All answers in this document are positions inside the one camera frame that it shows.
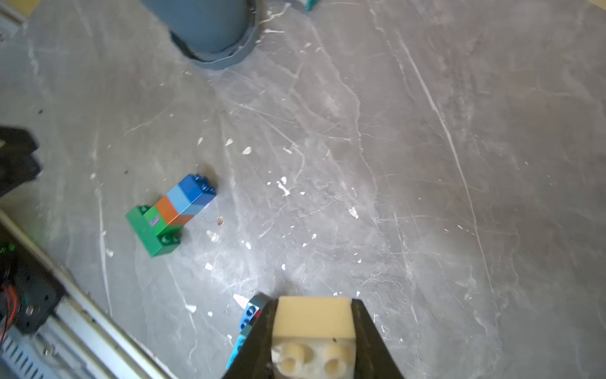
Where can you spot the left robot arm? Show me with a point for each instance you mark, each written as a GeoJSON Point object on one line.
{"type": "Point", "coordinates": [18, 163]}

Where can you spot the teal lego brick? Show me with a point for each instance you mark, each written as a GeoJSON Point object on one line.
{"type": "Point", "coordinates": [239, 344]}

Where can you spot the brown lego brick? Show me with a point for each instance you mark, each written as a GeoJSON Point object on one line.
{"type": "Point", "coordinates": [169, 213]}

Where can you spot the dark blue lego brick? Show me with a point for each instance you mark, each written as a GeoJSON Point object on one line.
{"type": "Point", "coordinates": [197, 190]}

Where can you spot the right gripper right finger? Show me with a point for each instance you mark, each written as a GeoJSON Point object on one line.
{"type": "Point", "coordinates": [373, 359]}

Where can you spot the aluminium rail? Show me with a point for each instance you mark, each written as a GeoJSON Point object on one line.
{"type": "Point", "coordinates": [79, 340]}

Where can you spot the white lego brick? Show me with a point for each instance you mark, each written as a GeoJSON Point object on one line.
{"type": "Point", "coordinates": [313, 337]}

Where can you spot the potted plant grey pot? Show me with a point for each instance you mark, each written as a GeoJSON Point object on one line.
{"type": "Point", "coordinates": [212, 34]}

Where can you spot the light blue lego brick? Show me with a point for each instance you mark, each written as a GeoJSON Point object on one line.
{"type": "Point", "coordinates": [181, 203]}

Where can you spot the long blue lego brick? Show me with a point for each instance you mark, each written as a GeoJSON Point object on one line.
{"type": "Point", "coordinates": [257, 302]}

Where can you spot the grey teal sponge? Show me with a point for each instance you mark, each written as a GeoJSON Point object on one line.
{"type": "Point", "coordinates": [307, 5]}

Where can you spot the long green lego brick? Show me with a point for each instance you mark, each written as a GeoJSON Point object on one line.
{"type": "Point", "coordinates": [156, 235]}

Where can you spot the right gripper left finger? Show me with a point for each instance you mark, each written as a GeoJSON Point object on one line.
{"type": "Point", "coordinates": [254, 358]}

